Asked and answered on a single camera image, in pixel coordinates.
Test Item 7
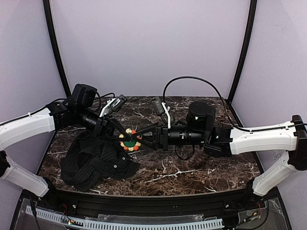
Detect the flower brooch green orange yellow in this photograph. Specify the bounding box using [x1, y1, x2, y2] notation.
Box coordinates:
[120, 128, 141, 152]

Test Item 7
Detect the black pinstriped shirt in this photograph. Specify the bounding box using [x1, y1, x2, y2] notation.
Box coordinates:
[60, 131, 140, 192]

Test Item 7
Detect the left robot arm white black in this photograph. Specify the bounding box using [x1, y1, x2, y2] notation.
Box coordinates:
[0, 84, 131, 198]

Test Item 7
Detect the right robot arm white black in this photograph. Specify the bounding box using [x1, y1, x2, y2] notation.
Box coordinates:
[131, 101, 307, 199]

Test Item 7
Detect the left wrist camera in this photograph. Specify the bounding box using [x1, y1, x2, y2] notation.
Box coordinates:
[99, 94, 128, 117]

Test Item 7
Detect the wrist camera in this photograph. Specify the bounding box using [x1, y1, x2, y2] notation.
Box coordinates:
[151, 96, 171, 128]
[99, 94, 128, 117]

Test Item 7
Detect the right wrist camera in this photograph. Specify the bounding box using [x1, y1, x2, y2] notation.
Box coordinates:
[151, 96, 171, 128]

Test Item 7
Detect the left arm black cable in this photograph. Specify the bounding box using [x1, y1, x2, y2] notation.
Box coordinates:
[24, 92, 120, 115]

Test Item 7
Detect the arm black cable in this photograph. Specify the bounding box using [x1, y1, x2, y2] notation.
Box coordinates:
[162, 76, 307, 132]
[24, 92, 120, 115]

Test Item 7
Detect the left black frame post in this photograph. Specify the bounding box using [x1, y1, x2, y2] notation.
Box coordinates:
[42, 0, 71, 97]

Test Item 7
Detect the black frame post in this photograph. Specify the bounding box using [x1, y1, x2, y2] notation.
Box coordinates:
[227, 0, 258, 104]
[42, 0, 71, 97]

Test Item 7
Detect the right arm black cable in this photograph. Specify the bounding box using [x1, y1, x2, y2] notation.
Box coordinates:
[162, 76, 307, 132]

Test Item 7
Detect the white slotted cable duct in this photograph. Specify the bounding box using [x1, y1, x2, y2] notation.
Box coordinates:
[36, 208, 224, 230]

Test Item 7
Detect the right black frame post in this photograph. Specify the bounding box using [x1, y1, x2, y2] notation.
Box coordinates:
[227, 0, 258, 104]

